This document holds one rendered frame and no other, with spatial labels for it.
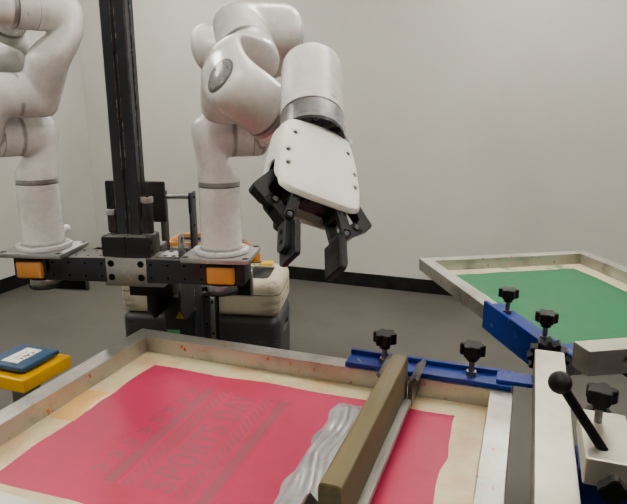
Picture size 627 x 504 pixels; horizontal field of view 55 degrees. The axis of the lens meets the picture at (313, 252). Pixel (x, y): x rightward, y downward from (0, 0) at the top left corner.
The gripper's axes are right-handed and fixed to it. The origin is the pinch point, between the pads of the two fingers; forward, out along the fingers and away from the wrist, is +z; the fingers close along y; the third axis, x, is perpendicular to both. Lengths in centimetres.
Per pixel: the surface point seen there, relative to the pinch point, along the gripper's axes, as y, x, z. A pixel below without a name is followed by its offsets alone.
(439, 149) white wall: -226, -193, -273
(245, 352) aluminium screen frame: -20, -60, -16
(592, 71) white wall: -273, -92, -285
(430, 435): -40, -31, 5
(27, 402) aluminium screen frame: 17, -65, -1
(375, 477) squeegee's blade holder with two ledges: -23.8, -24.1, 14.4
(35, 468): 14, -56, 11
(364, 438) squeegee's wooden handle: -19.6, -20.3, 10.8
